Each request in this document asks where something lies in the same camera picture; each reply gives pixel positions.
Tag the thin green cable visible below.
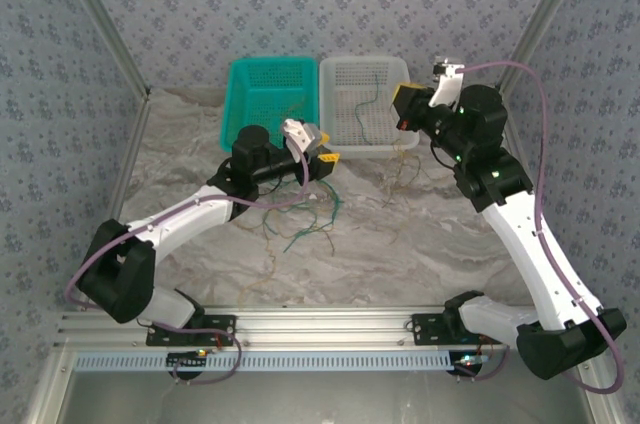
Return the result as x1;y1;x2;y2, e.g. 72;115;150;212
282;178;346;255
262;193;321;245
353;72;382;146

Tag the white plastic basket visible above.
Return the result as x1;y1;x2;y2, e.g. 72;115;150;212
317;54;421;161

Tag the teal plastic basket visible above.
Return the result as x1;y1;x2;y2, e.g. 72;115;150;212
219;57;321;154

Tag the purple camera cable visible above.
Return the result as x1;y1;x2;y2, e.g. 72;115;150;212
65;141;311;386
459;59;626;395

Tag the aluminium frame post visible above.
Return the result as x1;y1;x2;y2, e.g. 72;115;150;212
493;0;597;101
52;0;152;101

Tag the aluminium mounting rail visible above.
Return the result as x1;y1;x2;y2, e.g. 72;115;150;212
57;306;526;349

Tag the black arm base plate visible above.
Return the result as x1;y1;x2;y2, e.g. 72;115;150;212
145;314;237;347
412;313;504;347

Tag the slotted grey cable duct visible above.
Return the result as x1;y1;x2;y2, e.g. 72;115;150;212
74;351;461;373

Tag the black controller bracket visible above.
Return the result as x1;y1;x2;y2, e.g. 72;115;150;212
452;351;490;379
166;351;209;381

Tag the aluminium frame leg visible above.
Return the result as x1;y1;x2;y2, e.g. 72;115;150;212
22;346;76;424
572;373;624;424

